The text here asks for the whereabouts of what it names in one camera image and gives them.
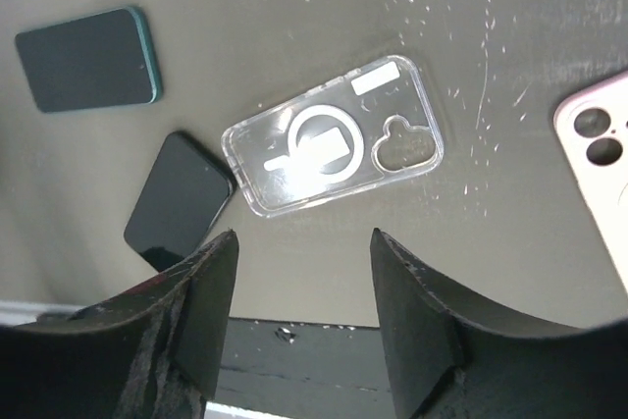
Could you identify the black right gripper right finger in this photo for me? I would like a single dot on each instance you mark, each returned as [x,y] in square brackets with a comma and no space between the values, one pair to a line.
[454,353]

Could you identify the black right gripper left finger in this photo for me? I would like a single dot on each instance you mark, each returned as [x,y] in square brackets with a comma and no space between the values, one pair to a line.
[151,351]

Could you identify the clear phone case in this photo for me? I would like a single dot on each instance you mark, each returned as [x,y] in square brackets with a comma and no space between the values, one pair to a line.
[370,127]

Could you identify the pink case near right arm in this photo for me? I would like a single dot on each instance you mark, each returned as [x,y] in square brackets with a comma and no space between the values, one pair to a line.
[591,126]

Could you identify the teal-edged black smartphone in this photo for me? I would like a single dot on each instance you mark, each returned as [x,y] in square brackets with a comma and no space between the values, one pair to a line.
[102,60]

